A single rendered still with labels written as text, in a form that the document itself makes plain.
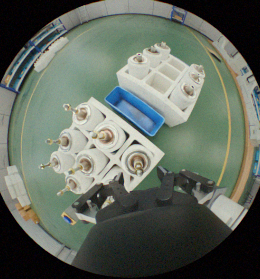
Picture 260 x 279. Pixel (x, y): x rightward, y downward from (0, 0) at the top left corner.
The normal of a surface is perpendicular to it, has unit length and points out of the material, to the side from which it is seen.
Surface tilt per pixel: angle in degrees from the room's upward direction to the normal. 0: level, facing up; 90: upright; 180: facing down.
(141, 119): 0
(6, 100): 90
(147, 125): 0
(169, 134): 0
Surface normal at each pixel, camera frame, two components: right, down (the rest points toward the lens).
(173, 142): -0.05, -0.04
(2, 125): 0.96, 0.28
